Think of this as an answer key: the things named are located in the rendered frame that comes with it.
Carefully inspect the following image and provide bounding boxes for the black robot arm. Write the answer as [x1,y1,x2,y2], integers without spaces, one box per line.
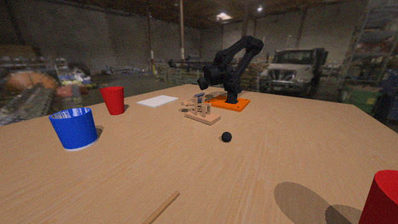
[203,35,264,104]

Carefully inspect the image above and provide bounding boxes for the black ball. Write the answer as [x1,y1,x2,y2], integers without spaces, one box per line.
[221,132,232,142]

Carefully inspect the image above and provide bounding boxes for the white flat rectangular sheet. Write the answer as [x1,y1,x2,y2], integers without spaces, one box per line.
[136,95,178,108]

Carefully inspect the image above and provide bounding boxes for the blue cup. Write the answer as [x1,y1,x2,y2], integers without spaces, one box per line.
[49,108,98,152]

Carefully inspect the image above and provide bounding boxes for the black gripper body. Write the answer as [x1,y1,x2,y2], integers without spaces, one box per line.
[197,77,224,90]

